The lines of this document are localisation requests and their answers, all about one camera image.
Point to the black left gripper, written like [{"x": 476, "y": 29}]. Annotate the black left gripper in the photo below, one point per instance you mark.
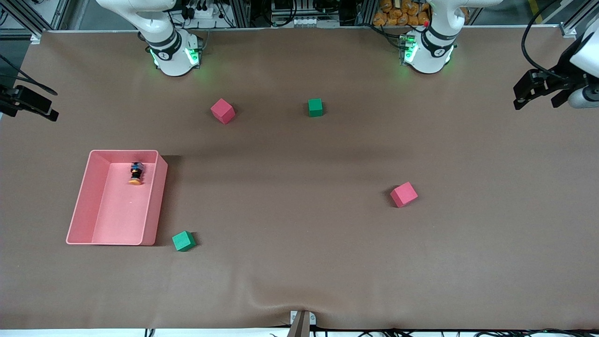
[{"x": 559, "y": 81}]

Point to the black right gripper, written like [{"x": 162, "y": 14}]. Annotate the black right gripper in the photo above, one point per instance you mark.
[{"x": 9, "y": 99}]

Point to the yellow mushroom push button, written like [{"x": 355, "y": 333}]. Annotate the yellow mushroom push button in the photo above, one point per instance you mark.
[{"x": 136, "y": 174}]

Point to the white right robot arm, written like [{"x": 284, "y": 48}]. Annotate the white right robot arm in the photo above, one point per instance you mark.
[{"x": 171, "y": 51}]

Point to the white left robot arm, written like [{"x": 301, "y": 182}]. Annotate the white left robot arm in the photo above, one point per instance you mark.
[{"x": 433, "y": 51}]

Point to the pink plastic tray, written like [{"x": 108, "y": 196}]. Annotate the pink plastic tray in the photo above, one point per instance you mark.
[{"x": 121, "y": 210}]

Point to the pile of orange items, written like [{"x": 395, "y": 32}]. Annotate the pile of orange items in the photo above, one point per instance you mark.
[{"x": 398, "y": 11}]

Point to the pink foam cube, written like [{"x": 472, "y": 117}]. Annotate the pink foam cube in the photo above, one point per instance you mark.
[
  {"x": 222, "y": 111},
  {"x": 403, "y": 194}
]

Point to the white power strip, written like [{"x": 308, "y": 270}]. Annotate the white power strip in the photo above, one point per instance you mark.
[{"x": 201, "y": 11}]

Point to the green foam cube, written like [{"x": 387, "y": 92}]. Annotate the green foam cube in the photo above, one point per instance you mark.
[
  {"x": 183, "y": 241},
  {"x": 315, "y": 107}
]

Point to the brown table cover mat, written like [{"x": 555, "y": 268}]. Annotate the brown table cover mat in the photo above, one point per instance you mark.
[{"x": 299, "y": 262}]

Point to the aluminium frame profile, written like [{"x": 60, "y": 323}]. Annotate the aluminium frame profile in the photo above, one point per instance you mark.
[
  {"x": 28, "y": 16},
  {"x": 578, "y": 21}
]

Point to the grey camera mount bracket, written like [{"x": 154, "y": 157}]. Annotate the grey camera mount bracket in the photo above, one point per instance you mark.
[{"x": 302, "y": 323}]

